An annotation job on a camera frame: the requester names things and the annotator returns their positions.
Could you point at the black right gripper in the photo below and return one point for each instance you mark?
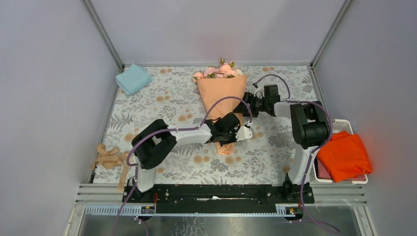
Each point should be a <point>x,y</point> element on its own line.
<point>241,108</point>

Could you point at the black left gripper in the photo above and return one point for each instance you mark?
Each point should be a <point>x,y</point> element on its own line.
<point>234,138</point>

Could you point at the peach wrapping paper sheet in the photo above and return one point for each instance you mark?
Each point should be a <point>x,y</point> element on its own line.
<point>213,89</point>

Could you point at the pile of fake flowers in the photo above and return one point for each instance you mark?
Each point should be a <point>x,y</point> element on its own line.
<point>223,70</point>

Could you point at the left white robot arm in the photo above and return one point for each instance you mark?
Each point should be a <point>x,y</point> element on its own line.
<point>158,140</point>

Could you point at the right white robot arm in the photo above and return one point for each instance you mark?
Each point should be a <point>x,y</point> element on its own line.
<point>310,129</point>

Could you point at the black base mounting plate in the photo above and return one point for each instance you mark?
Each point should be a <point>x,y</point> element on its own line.
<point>225,198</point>

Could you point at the white plastic basket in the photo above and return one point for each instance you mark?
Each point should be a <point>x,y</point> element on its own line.
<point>339,125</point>

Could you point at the light blue folded towel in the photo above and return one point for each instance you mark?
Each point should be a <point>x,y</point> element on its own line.
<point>133,79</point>

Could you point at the pink cloth in basket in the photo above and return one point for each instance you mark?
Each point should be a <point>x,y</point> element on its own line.
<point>323,174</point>

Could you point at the beige ribbon pile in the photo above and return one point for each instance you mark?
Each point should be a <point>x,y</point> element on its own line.
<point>110,159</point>

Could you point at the orange folded cloth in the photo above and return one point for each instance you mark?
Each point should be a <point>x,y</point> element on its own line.
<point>345,156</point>

